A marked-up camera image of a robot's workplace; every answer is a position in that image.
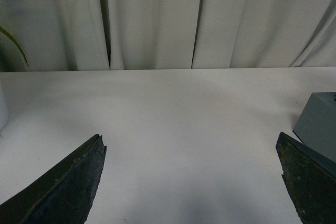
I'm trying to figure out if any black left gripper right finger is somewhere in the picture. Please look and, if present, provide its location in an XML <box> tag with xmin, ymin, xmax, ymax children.
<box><xmin>276</xmin><ymin>132</ymin><xmax>335</xmax><ymax>223</ymax></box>

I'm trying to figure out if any gray base block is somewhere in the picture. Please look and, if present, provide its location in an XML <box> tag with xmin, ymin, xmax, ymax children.
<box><xmin>293</xmin><ymin>92</ymin><xmax>335</xmax><ymax>161</ymax></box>

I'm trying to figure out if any white curtain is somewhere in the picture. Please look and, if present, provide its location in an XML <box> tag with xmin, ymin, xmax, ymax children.
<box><xmin>1</xmin><ymin>0</ymin><xmax>335</xmax><ymax>71</ymax></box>

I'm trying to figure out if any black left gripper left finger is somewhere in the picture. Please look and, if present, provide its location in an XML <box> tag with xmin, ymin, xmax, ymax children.
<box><xmin>1</xmin><ymin>134</ymin><xmax>107</xmax><ymax>223</ymax></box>

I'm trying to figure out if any white plant pot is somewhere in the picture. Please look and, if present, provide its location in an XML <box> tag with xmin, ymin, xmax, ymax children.
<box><xmin>0</xmin><ymin>84</ymin><xmax>9</xmax><ymax>129</ymax></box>

